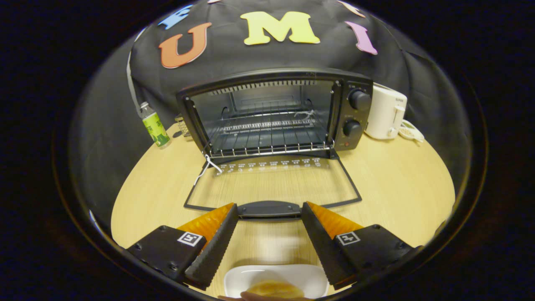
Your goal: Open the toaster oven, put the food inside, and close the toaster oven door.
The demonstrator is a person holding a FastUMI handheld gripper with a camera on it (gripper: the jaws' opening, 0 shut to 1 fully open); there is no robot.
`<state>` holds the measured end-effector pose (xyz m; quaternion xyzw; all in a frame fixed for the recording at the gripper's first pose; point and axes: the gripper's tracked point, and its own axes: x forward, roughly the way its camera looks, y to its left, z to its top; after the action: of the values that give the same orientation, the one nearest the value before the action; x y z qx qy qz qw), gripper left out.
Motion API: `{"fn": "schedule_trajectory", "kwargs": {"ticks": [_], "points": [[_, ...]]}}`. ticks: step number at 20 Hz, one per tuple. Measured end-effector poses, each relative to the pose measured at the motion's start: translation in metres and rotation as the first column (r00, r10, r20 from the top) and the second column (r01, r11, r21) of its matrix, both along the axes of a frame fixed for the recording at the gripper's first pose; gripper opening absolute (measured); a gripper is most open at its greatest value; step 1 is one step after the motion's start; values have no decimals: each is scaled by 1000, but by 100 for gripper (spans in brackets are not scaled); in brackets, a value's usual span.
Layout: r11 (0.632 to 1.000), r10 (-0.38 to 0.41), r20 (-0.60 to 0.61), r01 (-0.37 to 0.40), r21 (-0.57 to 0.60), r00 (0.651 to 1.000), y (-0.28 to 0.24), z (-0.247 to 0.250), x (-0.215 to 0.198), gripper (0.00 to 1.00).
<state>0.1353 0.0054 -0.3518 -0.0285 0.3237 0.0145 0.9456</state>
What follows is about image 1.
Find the white string tie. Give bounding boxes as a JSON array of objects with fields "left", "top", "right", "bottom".
[{"left": 194, "top": 155, "right": 223, "bottom": 185}]

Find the small wire basket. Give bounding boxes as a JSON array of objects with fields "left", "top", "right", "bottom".
[{"left": 175, "top": 114, "right": 193, "bottom": 138}]

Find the white square plate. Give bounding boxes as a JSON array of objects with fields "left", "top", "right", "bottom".
[{"left": 224, "top": 264, "right": 329, "bottom": 299}]

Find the black toaster oven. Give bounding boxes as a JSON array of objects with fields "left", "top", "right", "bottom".
[{"left": 176, "top": 68, "right": 374, "bottom": 220}]

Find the golden bread bun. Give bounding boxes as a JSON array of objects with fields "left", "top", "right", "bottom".
[{"left": 247, "top": 280, "right": 305, "bottom": 299}]

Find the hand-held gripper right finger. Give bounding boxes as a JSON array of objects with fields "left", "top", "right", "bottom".
[{"left": 301, "top": 202, "right": 420, "bottom": 290}]

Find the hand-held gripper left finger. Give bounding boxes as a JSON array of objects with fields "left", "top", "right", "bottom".
[{"left": 125, "top": 203, "right": 239, "bottom": 291}]

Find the white divided snack dish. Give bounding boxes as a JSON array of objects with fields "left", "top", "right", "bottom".
[{"left": 398, "top": 119, "right": 425, "bottom": 143}]

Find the white pop-up toaster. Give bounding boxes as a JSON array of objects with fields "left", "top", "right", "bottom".
[{"left": 364, "top": 83, "right": 408, "bottom": 140}]

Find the green label drink bottle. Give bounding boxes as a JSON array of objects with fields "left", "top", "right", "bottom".
[{"left": 139, "top": 102, "right": 172, "bottom": 149}]

